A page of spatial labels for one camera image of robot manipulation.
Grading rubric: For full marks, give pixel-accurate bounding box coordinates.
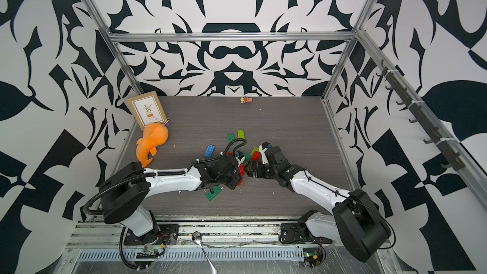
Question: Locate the orange whale plush toy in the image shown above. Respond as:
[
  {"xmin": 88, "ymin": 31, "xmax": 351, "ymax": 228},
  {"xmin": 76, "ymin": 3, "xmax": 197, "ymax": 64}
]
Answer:
[{"xmin": 136, "ymin": 123, "xmax": 169, "ymax": 167}]

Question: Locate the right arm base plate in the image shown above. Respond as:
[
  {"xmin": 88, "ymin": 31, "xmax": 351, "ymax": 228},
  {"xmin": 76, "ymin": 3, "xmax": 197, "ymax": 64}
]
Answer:
[{"xmin": 279, "ymin": 223, "xmax": 333, "ymax": 244}]

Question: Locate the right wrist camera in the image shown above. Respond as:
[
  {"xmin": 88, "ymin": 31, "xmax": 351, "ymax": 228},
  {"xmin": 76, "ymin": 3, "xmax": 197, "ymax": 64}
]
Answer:
[{"xmin": 258, "ymin": 142, "xmax": 272, "ymax": 164}]

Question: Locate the red lego brick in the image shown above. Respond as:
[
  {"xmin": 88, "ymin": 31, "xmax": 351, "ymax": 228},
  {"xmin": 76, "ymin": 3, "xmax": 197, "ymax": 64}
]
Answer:
[
  {"xmin": 239, "ymin": 164, "xmax": 246, "ymax": 176},
  {"xmin": 251, "ymin": 152, "xmax": 261, "ymax": 161}
]

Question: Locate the metal spoon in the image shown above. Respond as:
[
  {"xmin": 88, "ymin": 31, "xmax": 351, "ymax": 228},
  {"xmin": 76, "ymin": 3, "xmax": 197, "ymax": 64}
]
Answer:
[{"xmin": 192, "ymin": 231, "xmax": 218, "ymax": 274}]

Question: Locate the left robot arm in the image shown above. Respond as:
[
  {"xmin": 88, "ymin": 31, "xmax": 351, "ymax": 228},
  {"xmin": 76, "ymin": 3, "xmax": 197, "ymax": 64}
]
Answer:
[{"xmin": 82, "ymin": 138, "xmax": 247, "ymax": 237}]

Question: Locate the blue lego brick upper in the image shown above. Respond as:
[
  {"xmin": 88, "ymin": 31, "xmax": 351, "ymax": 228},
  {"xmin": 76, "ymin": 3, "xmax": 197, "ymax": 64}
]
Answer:
[{"xmin": 204, "ymin": 145, "xmax": 215, "ymax": 158}]

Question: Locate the wall hook rack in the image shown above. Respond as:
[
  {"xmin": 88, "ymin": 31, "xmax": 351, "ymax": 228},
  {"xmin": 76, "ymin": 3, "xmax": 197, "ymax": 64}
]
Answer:
[{"xmin": 378, "ymin": 66, "xmax": 465, "ymax": 171}]

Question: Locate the framed plant picture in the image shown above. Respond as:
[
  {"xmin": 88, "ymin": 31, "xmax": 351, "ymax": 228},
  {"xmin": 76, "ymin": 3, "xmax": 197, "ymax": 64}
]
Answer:
[{"xmin": 126, "ymin": 91, "xmax": 168, "ymax": 130}]

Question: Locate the small toy figure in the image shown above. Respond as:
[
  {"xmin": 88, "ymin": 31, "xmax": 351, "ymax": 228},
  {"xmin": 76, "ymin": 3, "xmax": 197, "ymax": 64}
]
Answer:
[{"xmin": 240, "ymin": 97, "xmax": 252, "ymax": 104}]

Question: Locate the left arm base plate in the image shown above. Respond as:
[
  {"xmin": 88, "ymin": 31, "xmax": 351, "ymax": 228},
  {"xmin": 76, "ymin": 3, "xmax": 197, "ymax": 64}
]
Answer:
[{"xmin": 123, "ymin": 224, "xmax": 180, "ymax": 246}]

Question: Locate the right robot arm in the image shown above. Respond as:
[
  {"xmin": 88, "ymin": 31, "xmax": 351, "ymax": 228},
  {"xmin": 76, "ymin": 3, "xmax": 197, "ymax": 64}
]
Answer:
[{"xmin": 246, "ymin": 145, "xmax": 396, "ymax": 262}]

